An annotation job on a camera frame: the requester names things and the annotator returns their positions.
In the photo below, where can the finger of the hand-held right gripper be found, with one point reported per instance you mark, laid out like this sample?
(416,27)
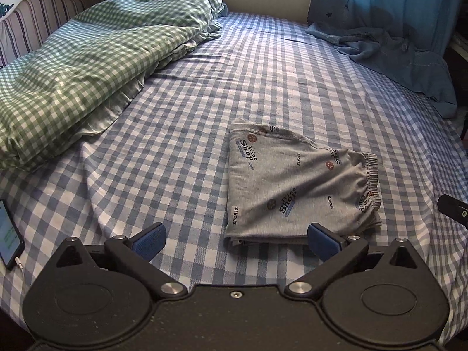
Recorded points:
(455,210)

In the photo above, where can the striped padded headboard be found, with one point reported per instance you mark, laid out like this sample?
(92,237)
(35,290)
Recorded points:
(33,22)

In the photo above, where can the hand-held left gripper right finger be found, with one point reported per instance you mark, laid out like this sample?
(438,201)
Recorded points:
(322,242)

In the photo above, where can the grey printed pants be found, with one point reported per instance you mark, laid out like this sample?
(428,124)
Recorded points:
(285,186)

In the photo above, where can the black smartphone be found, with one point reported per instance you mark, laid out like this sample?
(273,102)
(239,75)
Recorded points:
(9,232)

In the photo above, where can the green checked quilt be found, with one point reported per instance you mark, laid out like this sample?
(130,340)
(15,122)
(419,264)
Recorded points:
(84,65)

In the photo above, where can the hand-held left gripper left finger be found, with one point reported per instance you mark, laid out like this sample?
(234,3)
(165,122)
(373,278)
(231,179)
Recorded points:
(150,243)

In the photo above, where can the blue star curtain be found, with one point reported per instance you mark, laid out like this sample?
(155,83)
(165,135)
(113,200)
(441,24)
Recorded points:
(376,0)

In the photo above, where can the blue denim garment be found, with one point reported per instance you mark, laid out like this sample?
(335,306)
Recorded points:
(395,58)

